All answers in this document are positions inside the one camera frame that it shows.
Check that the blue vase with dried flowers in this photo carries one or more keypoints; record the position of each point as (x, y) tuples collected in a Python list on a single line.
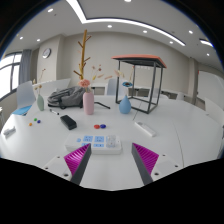
[(125, 106)]

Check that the small white flat device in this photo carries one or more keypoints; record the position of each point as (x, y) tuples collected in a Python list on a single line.
[(9, 131)]

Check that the window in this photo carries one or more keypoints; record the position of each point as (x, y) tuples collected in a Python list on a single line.
[(8, 75)]

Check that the round ceiling lights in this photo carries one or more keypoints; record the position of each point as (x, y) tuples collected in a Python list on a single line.
[(109, 26)]

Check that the small blue piece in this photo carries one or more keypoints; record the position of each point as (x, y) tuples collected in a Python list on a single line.
[(39, 121)]

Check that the white wall board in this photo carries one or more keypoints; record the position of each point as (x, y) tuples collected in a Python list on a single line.
[(211, 88)]

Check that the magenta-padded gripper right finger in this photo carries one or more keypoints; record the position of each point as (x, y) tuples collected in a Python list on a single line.
[(145, 159)]

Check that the pink vase with flower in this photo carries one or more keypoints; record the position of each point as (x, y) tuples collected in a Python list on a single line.
[(88, 103)]

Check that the red round disc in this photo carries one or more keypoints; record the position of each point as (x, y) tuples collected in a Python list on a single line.
[(96, 126)]

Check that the white chairs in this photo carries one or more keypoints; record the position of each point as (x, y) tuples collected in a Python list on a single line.
[(111, 86)]

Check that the grey curtain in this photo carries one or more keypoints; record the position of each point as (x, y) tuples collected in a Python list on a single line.
[(25, 66)]

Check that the black-frame stool with orange top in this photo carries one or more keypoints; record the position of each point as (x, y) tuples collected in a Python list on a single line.
[(140, 60)]

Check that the grey backpack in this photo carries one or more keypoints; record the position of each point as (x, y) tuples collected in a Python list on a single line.
[(66, 96)]

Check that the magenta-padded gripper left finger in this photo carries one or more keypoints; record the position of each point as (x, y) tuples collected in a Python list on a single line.
[(78, 159)]

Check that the round wall clock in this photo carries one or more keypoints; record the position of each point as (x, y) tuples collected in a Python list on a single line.
[(46, 53)]

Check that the black marker pen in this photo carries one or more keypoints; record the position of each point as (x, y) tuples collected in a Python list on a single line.
[(54, 112)]

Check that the white chair with blue cushion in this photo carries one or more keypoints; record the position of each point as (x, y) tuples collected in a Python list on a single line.
[(25, 96)]

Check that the wooden coat rack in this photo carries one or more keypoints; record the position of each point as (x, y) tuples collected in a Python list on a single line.
[(84, 53)]

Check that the white power strip blue sockets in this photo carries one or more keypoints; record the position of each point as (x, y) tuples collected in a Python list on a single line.
[(86, 143)]

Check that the black rectangular box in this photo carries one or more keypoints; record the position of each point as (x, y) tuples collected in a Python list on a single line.
[(68, 122)]

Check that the white remote control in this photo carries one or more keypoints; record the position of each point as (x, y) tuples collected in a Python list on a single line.
[(145, 128)]

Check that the green vase with dried stems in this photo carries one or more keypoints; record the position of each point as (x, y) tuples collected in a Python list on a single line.
[(40, 103)]

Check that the white desk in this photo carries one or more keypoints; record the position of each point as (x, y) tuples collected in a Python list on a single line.
[(215, 111)]

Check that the long ceiling strip light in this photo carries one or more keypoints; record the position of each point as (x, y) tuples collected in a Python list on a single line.
[(75, 8)]

